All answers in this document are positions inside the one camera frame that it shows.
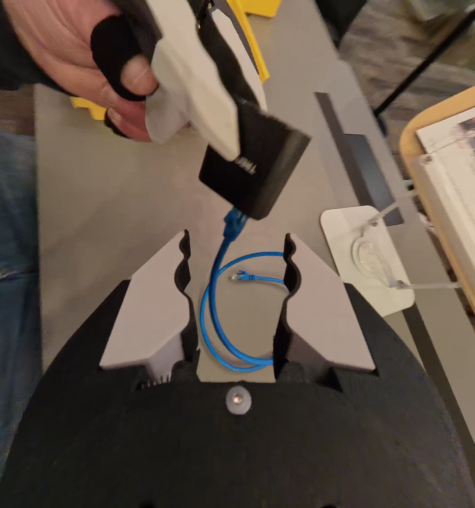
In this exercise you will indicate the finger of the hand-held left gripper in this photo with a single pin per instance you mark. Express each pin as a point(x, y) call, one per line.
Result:
point(245, 63)
point(197, 79)

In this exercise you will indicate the white document stand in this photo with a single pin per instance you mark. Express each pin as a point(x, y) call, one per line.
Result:
point(356, 238)

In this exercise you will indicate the black network switch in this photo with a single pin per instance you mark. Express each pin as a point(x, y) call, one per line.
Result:
point(269, 158)

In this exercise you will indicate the person's leg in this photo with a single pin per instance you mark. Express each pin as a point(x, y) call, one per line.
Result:
point(7, 238)

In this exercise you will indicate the person's left hand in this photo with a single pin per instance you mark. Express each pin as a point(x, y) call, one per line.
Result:
point(55, 35)

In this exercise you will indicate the light wooden board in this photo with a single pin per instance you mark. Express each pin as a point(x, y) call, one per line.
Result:
point(410, 135)

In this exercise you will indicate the yellow plastic bin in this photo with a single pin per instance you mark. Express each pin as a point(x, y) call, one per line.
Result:
point(255, 51)

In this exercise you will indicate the black floor stand pole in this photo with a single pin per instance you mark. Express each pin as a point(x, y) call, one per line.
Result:
point(419, 67)

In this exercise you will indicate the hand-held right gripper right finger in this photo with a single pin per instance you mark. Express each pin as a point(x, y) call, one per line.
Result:
point(324, 317)

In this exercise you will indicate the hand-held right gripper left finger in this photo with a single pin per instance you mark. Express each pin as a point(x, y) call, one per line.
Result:
point(150, 309)

